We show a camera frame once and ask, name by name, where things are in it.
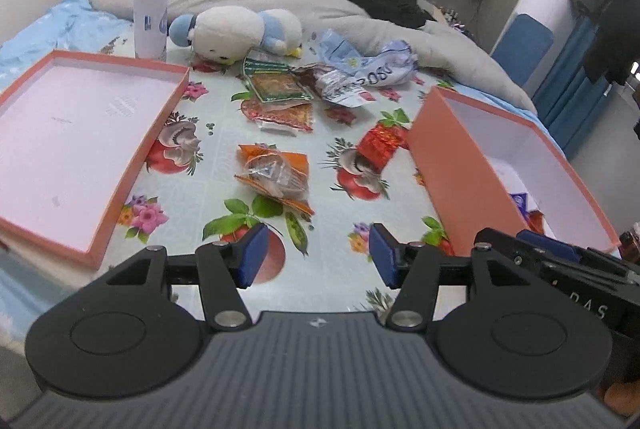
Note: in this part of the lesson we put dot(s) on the bedside clutter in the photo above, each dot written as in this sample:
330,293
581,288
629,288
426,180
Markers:
457,21

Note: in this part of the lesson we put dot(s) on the grey duvet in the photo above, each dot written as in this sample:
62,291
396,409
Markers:
300,1

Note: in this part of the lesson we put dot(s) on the deep pink box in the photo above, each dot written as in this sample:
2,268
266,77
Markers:
450,159

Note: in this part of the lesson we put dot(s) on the black hanging garment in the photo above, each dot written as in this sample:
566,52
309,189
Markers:
617,34

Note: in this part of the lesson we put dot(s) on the large orange snack packet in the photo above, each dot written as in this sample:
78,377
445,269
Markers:
282,118

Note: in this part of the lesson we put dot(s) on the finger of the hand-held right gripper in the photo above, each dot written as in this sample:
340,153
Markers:
550,243
502,241

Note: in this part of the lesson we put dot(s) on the crumpled blue and white bag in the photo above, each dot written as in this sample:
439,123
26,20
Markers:
380,69

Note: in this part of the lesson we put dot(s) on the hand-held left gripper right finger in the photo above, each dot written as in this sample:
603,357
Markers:
385,254

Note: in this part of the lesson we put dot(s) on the blue chair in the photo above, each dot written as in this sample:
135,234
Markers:
522,46

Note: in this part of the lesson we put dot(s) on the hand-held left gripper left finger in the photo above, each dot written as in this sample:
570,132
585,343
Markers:
252,254

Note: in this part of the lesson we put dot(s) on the red and white snack packet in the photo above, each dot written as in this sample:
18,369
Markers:
345,91

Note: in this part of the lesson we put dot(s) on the white and blue plush penguin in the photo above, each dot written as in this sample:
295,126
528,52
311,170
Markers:
225,31

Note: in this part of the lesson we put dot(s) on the shallow pink box lid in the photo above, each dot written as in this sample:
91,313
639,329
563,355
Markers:
65,134

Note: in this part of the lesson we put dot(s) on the red foil snack packet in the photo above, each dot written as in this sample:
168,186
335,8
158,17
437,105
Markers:
382,141

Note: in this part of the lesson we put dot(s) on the small orange snack packet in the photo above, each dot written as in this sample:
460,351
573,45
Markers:
272,174

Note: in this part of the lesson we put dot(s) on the person's right hand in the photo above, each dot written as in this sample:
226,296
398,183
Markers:
622,399

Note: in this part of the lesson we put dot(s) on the purple snack packet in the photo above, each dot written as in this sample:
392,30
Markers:
520,203

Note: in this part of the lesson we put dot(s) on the green snack packet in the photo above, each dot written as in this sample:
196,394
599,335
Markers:
275,84

